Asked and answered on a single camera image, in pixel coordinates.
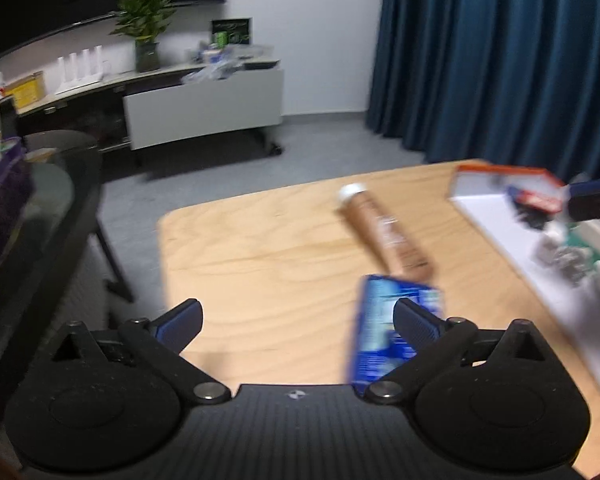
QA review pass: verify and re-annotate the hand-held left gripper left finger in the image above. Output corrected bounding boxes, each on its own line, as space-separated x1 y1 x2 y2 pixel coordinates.
50 298 232 405

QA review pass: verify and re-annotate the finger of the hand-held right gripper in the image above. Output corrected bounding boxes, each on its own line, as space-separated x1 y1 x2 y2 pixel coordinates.
564 175 600 223

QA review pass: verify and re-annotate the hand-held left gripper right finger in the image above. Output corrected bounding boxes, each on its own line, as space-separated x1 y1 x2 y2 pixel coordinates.
364 297 551 405

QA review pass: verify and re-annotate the teal bandage box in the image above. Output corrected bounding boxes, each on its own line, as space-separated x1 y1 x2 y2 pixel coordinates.
565 220 600 261

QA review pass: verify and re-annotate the blue tin box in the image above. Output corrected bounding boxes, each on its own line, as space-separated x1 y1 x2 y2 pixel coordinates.
347 274 446 395

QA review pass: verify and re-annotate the orange white cardboard box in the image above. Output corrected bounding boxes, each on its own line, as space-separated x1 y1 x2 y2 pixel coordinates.
447 162 600 393

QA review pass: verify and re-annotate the brown tube with white cap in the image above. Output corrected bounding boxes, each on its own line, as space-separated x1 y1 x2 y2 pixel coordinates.
337 183 438 282

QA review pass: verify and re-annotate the dark blue curtain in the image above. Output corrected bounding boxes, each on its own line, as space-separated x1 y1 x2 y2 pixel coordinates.
365 0 600 181

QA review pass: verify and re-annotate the dark glass round table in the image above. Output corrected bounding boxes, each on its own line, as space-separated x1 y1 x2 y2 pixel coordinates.
0 130 136 441

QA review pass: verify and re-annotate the white cabinet drawer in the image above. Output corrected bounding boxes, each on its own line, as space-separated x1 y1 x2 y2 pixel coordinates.
123 67 285 151

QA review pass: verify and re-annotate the long television cabinet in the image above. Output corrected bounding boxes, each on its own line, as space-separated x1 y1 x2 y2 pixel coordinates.
0 57 286 168

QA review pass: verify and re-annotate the clear plastic bag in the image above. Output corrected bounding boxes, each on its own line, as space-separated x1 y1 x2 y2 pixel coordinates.
181 60 246 85

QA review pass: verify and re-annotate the white router with antennas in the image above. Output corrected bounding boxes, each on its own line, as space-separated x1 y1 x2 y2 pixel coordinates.
55 45 106 93

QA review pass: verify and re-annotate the yellow box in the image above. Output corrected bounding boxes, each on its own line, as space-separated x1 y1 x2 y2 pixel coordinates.
4 71 46 110

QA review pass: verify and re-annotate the green black box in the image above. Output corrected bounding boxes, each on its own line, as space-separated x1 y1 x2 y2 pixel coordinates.
211 17 254 47

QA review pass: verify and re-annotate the potted plant in dark vase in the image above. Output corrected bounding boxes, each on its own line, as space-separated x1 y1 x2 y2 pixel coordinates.
111 0 191 73

